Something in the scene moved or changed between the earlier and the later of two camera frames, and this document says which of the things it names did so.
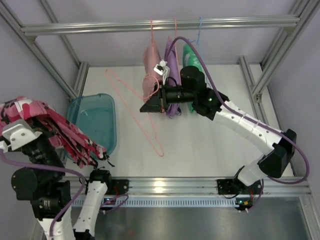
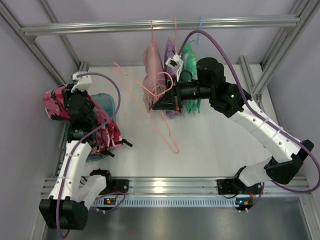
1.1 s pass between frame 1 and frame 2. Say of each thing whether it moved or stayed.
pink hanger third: stayed
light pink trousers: stayed
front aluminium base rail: stayed
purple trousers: stayed
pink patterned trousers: moved
